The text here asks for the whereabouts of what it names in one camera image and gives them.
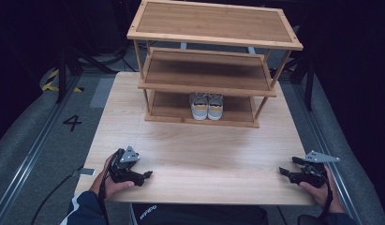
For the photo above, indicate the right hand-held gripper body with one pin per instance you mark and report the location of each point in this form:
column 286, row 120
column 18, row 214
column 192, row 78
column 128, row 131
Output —
column 312, row 175

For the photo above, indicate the wooden shoe rack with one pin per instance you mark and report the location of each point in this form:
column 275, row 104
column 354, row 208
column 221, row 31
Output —
column 212, row 22

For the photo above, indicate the black metal stand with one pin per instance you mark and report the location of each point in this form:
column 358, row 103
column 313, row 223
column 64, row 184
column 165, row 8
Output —
column 308, row 84
column 62, row 78

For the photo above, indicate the person's right hand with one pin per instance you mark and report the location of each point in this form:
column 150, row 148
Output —
column 321, row 195

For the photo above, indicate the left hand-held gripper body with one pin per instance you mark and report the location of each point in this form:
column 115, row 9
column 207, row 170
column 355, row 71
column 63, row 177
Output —
column 123, row 170

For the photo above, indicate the metal floor rail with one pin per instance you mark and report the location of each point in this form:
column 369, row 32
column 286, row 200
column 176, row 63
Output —
column 330, row 156
column 31, row 150

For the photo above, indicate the person's dark clothing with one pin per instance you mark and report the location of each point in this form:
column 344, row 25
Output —
column 199, row 215

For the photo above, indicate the grey white sneaker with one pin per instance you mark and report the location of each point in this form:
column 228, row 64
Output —
column 215, row 109
column 199, row 109

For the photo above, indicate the grey tape patch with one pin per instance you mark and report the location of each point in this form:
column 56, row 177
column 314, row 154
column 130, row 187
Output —
column 87, row 172

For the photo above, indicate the person's left hand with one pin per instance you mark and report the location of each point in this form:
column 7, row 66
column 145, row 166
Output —
column 113, row 189

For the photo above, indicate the yellow black hazard tape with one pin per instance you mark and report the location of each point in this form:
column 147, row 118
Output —
column 51, row 82

